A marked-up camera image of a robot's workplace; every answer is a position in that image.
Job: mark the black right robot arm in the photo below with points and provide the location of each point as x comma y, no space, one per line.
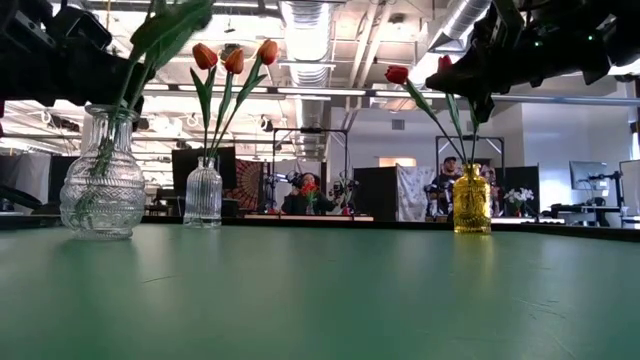
627,30

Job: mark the red artificial tulip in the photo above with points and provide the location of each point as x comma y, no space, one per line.
445,64
396,74

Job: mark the black partition panel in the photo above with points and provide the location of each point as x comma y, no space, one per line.
375,195
520,177

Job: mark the white flower bouquet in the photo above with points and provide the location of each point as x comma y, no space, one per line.
520,196

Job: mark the black display screen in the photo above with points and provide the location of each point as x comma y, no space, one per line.
192,167

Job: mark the green table mat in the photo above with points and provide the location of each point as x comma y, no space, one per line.
320,300

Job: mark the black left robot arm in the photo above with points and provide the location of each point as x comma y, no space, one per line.
15,20

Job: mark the white computer monitor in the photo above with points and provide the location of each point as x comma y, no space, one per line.
631,180

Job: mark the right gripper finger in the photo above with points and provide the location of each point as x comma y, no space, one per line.
467,75
483,105

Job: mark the grey computer monitor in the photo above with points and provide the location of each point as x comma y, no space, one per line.
587,175

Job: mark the clear ribbed glass vase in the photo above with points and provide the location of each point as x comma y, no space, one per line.
202,200

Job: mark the black metal frame rig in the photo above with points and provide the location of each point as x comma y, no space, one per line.
470,137
310,130

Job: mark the person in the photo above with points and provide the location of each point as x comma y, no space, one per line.
445,187
305,202

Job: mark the yellow glass vase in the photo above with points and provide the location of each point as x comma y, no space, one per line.
472,205

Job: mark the silver ventilation duct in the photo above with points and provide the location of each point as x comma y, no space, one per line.
462,20
306,45

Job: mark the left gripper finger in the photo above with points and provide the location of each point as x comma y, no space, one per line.
142,87

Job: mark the clear round patterned glass vase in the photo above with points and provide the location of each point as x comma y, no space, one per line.
102,200

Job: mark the white patterned cloth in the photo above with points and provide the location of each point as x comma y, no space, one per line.
412,192

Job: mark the orange artificial tulip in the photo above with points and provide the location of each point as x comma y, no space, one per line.
234,61
205,56
268,51

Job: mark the red patterned tapestry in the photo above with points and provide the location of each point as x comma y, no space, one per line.
247,185

